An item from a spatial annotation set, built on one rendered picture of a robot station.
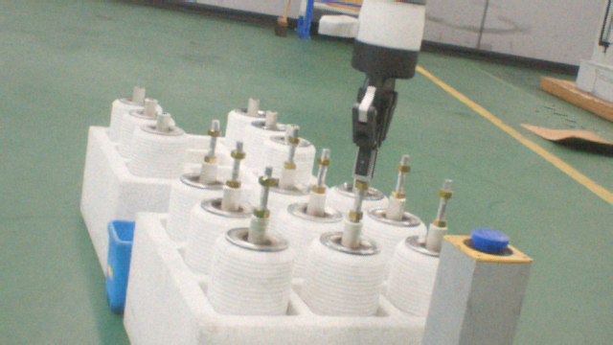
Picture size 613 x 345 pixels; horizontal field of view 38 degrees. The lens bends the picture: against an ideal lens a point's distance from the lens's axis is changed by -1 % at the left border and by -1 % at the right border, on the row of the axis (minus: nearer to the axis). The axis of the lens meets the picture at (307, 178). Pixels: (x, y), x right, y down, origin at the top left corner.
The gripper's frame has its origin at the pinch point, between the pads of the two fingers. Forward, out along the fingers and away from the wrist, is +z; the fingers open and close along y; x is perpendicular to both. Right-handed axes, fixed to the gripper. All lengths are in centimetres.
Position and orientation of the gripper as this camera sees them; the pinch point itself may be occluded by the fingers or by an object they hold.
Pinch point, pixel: (365, 163)
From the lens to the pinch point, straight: 105.7
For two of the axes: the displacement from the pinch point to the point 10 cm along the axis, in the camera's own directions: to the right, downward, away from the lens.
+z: -1.6, 9.6, 2.3
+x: -9.4, -2.2, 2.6
